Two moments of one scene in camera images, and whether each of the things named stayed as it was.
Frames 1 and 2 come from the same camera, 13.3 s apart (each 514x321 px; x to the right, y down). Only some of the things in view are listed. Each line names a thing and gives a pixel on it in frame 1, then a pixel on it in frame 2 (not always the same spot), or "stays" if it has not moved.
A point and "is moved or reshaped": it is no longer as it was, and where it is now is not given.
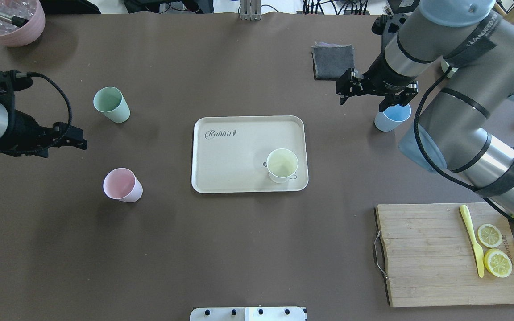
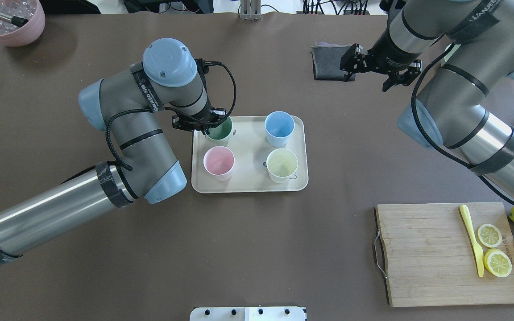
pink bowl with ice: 6,32 stays
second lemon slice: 497,262 stays
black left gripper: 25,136 -> 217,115
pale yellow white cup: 282,164 stays
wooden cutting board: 429,258 stays
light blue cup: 392,117 -> 279,125
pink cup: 121,184 is moved or reshaped
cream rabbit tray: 230,154 stays
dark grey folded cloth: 330,60 stays
